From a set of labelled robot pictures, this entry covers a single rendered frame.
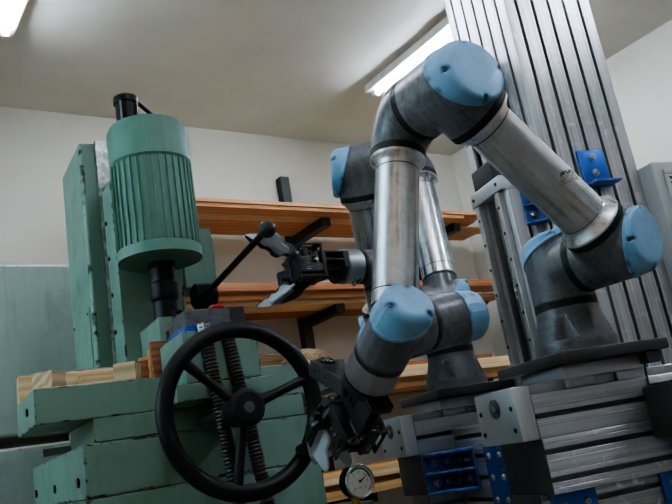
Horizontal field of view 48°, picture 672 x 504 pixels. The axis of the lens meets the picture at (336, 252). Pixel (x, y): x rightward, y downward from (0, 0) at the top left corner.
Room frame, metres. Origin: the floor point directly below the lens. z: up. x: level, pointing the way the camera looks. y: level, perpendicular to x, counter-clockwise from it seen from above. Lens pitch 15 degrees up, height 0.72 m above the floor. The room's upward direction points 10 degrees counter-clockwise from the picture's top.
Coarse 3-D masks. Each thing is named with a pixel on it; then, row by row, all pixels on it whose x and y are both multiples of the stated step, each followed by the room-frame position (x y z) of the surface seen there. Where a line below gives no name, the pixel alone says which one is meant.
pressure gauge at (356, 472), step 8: (360, 464) 1.47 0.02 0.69; (344, 472) 1.46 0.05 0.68; (352, 472) 1.46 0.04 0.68; (360, 472) 1.47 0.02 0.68; (344, 480) 1.45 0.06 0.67; (352, 480) 1.46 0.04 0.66; (368, 480) 1.48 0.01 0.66; (344, 488) 1.46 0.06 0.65; (352, 488) 1.46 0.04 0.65; (360, 488) 1.47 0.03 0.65; (368, 488) 1.47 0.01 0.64; (352, 496) 1.46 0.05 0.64; (360, 496) 1.46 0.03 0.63
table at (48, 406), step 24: (96, 384) 1.28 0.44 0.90; (120, 384) 1.30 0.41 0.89; (144, 384) 1.33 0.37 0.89; (192, 384) 1.27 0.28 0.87; (264, 384) 1.34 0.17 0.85; (24, 408) 1.32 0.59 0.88; (48, 408) 1.24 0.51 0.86; (72, 408) 1.26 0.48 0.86; (96, 408) 1.28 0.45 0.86; (120, 408) 1.30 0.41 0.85; (144, 408) 1.32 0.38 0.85; (24, 432) 1.34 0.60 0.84; (48, 432) 1.39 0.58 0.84
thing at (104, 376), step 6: (330, 354) 1.71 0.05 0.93; (264, 360) 1.62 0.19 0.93; (270, 360) 1.63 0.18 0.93; (276, 360) 1.63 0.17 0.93; (282, 360) 1.64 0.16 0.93; (102, 372) 1.44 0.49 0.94; (108, 372) 1.45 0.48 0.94; (84, 378) 1.42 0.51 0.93; (90, 378) 1.43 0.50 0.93; (96, 378) 1.43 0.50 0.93; (102, 378) 1.44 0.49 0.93; (108, 378) 1.45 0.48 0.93
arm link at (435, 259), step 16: (432, 176) 1.64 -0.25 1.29; (432, 192) 1.63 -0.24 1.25; (432, 208) 1.61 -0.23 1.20; (432, 224) 1.59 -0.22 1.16; (432, 240) 1.58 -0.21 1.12; (432, 256) 1.57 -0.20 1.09; (448, 256) 1.58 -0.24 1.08; (432, 272) 1.56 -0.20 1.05; (448, 272) 1.56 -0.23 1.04; (432, 288) 1.55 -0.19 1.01; (448, 288) 1.54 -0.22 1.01; (464, 288) 1.54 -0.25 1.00
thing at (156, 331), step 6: (162, 318) 1.47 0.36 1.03; (168, 318) 1.47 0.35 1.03; (150, 324) 1.51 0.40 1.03; (156, 324) 1.47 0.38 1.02; (162, 324) 1.47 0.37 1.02; (144, 330) 1.55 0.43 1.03; (150, 330) 1.51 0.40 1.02; (156, 330) 1.48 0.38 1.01; (162, 330) 1.47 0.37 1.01; (144, 336) 1.55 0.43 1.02; (150, 336) 1.51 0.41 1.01; (156, 336) 1.48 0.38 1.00; (162, 336) 1.46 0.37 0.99; (144, 342) 1.55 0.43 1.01; (144, 348) 1.56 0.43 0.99; (144, 354) 1.56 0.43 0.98
